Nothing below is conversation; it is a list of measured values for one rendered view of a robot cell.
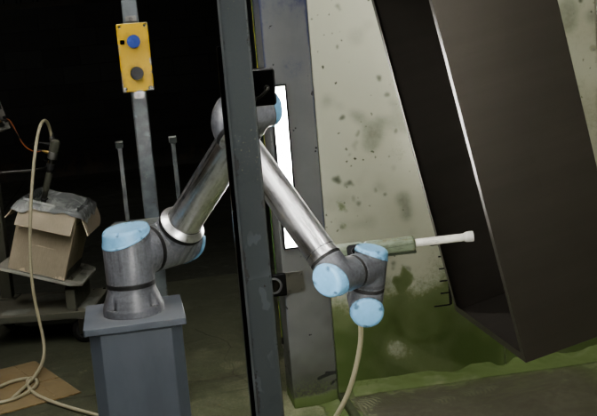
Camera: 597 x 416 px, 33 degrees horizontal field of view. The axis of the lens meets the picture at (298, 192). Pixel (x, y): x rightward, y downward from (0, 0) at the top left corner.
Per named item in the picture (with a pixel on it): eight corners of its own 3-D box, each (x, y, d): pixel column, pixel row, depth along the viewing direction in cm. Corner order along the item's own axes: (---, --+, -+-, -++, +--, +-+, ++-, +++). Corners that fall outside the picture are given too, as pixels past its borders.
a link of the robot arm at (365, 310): (387, 298, 268) (383, 332, 271) (381, 280, 280) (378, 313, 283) (352, 295, 268) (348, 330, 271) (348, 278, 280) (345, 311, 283)
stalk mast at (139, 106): (179, 402, 416) (136, -1, 391) (179, 407, 410) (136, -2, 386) (164, 404, 415) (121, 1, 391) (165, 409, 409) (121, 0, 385)
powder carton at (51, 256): (19, 246, 556) (33, 177, 551) (96, 263, 558) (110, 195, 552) (-10, 268, 504) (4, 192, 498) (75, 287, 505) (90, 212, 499)
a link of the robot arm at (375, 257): (370, 256, 262) (366, 300, 266) (396, 247, 271) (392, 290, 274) (342, 246, 268) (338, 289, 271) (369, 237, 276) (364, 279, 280)
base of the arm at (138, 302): (102, 323, 304) (99, 291, 303) (103, 308, 323) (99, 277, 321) (165, 315, 307) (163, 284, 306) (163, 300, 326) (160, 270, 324)
